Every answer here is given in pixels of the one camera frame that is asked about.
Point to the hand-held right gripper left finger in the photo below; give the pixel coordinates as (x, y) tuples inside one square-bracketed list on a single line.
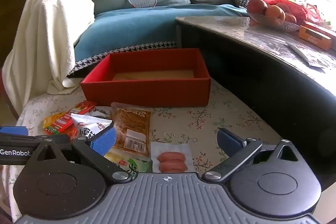
[(103, 142)]

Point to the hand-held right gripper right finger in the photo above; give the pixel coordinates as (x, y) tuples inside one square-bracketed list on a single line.
[(229, 142)]

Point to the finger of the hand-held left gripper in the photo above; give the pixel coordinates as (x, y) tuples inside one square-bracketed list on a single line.
[(13, 130), (26, 140)]

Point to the white snack packet red logo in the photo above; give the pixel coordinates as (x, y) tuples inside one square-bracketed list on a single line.
[(89, 125)]

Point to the brown dried tofu packet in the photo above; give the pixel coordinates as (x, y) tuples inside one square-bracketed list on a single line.
[(131, 124)]

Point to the green bamboo shoot packet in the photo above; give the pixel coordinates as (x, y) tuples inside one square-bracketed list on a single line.
[(136, 165)]

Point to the long red snack packet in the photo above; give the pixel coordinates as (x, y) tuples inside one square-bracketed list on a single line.
[(67, 118)]

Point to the clear sausage packet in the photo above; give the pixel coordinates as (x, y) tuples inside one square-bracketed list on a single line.
[(172, 158)]

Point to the red cardboard box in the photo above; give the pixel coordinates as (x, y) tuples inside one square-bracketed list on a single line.
[(147, 94)]

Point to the floral cloth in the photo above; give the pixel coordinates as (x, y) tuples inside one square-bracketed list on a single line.
[(231, 113)]

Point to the dark marble-top coffee table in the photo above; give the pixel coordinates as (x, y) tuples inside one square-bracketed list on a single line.
[(262, 77)]

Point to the white blanket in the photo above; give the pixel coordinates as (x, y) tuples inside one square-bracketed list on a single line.
[(44, 29)]

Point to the white flat stick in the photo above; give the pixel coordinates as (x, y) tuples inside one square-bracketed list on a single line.
[(298, 52)]

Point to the blue blanket houndstooth trim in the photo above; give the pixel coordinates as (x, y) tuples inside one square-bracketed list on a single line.
[(131, 27)]

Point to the grey paper sachet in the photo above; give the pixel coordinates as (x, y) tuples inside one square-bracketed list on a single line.
[(317, 62)]

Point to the glass fruit bowl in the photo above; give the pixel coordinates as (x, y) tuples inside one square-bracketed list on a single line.
[(278, 26)]

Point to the orange carton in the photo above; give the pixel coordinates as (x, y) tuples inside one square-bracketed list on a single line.
[(313, 39)]

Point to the orange-red apple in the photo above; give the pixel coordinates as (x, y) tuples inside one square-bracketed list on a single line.
[(274, 12), (290, 18), (284, 6)]

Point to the red apple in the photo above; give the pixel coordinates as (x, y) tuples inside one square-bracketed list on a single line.
[(256, 5)]

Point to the red carton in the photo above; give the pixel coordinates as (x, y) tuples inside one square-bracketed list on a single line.
[(321, 28)]

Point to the red plastic bag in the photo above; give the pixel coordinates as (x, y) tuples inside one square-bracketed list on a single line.
[(299, 10)]

